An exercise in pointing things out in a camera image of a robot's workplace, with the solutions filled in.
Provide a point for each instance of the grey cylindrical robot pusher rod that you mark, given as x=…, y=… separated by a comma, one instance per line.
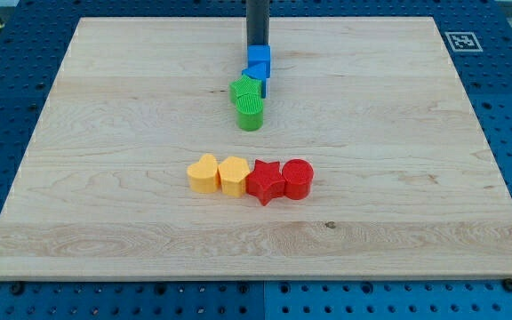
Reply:
x=257, y=21

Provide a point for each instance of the red star block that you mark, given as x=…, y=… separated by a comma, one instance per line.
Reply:
x=265, y=181

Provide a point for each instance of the blue cube block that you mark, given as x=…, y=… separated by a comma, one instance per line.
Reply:
x=260, y=53

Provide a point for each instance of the green star block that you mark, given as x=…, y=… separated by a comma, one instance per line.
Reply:
x=244, y=85

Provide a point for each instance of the yellow heart block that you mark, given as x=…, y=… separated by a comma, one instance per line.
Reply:
x=203, y=176

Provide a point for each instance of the red cylinder block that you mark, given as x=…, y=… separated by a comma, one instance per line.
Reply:
x=298, y=175

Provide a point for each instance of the blue triangle block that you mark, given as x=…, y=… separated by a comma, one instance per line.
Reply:
x=258, y=72

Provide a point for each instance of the yellow pentagon block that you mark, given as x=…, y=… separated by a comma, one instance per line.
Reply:
x=233, y=172

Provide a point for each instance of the light wooden board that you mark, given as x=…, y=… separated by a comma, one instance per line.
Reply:
x=405, y=185

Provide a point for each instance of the white fiducial marker tag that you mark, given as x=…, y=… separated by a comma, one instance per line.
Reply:
x=463, y=41

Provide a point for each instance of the green cylinder block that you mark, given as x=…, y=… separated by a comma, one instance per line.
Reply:
x=249, y=110

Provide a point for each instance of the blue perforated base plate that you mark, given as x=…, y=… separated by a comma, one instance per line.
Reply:
x=32, y=44

